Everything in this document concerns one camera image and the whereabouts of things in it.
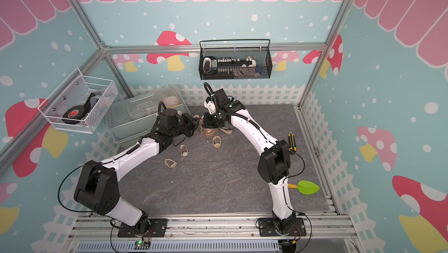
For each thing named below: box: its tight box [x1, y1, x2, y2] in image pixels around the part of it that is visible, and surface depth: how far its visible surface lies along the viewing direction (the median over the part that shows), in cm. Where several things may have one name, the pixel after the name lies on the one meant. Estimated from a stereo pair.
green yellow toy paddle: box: [287, 179, 321, 196], surface depth 87 cm
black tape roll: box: [61, 104, 87, 125], surface depth 70 cm
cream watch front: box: [179, 144, 189, 157], surface depth 98 cm
